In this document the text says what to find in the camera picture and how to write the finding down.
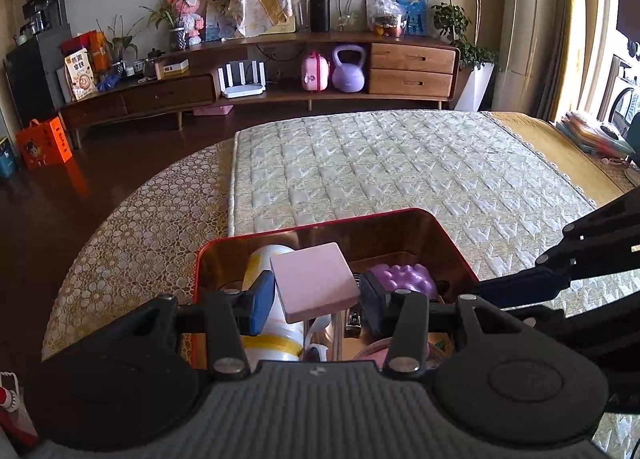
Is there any white router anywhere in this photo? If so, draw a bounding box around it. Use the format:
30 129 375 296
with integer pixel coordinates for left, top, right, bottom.
217 60 267 99

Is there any pink square block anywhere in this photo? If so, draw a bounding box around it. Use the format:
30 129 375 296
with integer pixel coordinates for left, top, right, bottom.
270 241 362 324

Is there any round metal jar lid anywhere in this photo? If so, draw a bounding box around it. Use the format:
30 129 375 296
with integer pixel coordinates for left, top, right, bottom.
352 336 441 375

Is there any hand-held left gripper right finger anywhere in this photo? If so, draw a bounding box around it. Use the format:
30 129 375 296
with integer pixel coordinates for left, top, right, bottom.
359 271 523 374

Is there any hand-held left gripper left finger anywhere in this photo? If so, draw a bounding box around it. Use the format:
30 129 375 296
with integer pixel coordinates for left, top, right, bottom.
107 270 277 381

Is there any purple kettlebell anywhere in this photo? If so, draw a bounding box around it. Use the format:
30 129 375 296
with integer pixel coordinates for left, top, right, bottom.
331 44 366 92

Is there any picture frame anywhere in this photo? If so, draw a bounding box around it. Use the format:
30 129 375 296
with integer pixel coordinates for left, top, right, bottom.
202 0 236 42

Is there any purple spiky toy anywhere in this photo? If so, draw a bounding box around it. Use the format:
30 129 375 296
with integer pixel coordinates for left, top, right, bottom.
367 263 441 300

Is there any white planter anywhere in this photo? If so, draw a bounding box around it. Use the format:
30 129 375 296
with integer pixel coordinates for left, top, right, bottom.
452 62 496 112

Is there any cream quilted mat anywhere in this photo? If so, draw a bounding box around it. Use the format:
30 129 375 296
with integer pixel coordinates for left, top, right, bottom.
227 110 640 459

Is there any pink doll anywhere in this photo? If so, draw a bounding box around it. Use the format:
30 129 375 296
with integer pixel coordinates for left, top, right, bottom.
170 0 206 45

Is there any stack of books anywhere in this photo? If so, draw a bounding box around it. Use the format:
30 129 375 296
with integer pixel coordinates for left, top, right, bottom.
555 110 636 160

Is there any black mini fridge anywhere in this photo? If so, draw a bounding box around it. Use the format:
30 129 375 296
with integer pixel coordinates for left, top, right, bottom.
4 24 73 115

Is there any lace tablecloth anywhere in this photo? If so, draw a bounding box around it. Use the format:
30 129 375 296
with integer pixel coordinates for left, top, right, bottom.
40 142 236 360

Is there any snack bag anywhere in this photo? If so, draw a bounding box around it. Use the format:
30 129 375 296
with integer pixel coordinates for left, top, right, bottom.
63 52 96 101

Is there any potted orchid plant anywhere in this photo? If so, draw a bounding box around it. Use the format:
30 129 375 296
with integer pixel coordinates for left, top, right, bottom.
140 0 188 52

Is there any blue bin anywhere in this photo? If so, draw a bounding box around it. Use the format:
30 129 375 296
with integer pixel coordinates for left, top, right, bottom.
0 136 18 179

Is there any wooden tv stand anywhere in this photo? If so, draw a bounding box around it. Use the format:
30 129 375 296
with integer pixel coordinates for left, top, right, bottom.
57 32 461 145

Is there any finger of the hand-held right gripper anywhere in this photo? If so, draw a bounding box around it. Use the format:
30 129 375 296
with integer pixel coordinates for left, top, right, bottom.
475 192 640 307
505 303 640 346

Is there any small white box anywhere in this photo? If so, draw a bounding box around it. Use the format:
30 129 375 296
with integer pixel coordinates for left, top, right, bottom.
155 59 190 80

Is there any orange carton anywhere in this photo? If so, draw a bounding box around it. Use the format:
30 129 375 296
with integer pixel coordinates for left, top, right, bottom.
90 32 112 72

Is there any red white object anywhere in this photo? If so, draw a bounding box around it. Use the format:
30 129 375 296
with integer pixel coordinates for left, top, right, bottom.
0 371 23 412

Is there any standing air conditioner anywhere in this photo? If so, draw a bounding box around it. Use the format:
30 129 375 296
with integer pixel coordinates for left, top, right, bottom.
492 0 563 117

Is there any red tin box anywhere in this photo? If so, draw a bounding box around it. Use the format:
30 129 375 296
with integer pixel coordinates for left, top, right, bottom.
192 208 481 375

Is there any orange gift box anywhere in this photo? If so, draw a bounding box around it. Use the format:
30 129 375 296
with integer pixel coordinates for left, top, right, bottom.
16 118 73 170

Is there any small potted plant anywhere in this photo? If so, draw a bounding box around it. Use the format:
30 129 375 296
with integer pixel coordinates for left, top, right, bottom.
97 14 143 75

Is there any yellow woven mat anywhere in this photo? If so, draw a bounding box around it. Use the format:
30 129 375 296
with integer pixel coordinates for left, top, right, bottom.
482 110 640 210

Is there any black speaker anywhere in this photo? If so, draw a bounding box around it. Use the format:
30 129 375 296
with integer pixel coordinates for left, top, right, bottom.
310 0 332 32

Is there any dark teapot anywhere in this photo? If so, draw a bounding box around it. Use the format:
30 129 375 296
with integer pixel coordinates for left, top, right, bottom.
142 49 167 77

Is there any pink toy case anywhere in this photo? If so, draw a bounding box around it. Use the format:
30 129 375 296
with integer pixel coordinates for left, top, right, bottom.
300 50 332 91

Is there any plastic bag of fruit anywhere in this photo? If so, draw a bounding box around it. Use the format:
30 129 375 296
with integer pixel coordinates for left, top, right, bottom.
367 0 406 37

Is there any black coffee machine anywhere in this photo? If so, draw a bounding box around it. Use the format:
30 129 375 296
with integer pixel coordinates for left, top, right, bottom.
22 0 68 35

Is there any yellow curtain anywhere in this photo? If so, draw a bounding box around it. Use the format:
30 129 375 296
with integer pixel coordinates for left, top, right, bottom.
555 0 598 125

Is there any white plastic bottle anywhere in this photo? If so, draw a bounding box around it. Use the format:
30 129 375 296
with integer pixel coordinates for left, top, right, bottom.
240 245 308 365

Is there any blue printed box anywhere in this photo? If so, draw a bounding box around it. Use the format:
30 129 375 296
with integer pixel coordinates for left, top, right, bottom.
397 0 428 35

